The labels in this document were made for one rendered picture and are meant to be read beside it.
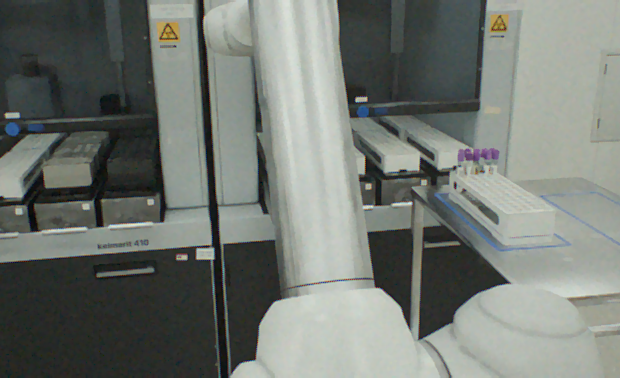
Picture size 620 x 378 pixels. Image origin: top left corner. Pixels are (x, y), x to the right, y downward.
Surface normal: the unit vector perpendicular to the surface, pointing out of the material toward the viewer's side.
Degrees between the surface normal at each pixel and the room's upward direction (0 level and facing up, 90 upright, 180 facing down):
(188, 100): 90
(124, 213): 90
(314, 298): 23
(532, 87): 90
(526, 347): 52
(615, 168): 90
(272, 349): 57
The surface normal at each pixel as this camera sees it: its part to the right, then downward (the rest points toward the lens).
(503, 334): -0.43, -0.46
